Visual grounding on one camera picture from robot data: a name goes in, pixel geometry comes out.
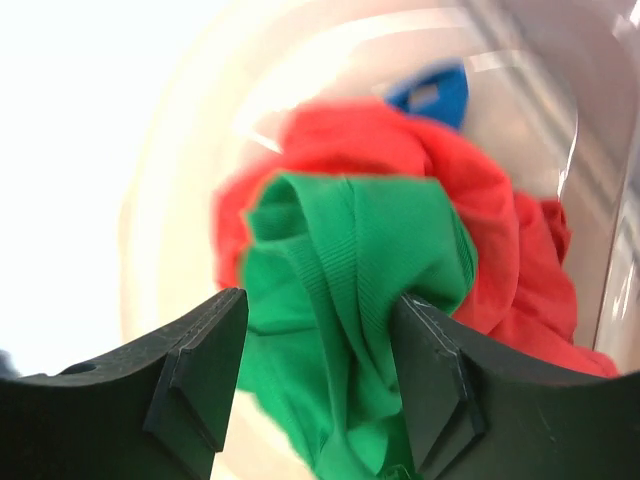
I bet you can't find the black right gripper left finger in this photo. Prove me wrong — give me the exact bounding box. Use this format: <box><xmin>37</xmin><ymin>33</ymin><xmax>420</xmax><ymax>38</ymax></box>
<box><xmin>1</xmin><ymin>288</ymin><xmax>248</xmax><ymax>479</ymax></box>

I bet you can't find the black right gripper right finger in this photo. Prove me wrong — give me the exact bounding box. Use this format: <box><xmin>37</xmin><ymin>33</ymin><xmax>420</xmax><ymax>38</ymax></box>
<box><xmin>392</xmin><ymin>295</ymin><xmax>639</xmax><ymax>479</ymax></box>

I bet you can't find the red tank top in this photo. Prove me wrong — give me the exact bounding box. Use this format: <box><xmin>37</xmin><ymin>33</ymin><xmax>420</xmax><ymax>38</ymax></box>
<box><xmin>213</xmin><ymin>99</ymin><xmax>617</xmax><ymax>378</ymax></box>

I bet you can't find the green tank top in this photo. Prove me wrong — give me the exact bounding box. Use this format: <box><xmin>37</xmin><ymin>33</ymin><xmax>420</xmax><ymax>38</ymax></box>
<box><xmin>238</xmin><ymin>173</ymin><xmax>478</xmax><ymax>479</ymax></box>

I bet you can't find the blue tank top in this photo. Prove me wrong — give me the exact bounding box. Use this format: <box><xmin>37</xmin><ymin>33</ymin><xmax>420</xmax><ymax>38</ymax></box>
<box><xmin>384</xmin><ymin>60</ymin><xmax>469</xmax><ymax>130</ymax></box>

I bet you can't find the pink translucent plastic basin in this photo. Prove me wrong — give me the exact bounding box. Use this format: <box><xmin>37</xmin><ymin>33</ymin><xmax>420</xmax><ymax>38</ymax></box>
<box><xmin>119</xmin><ymin>1</ymin><xmax>639</xmax><ymax>479</ymax></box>

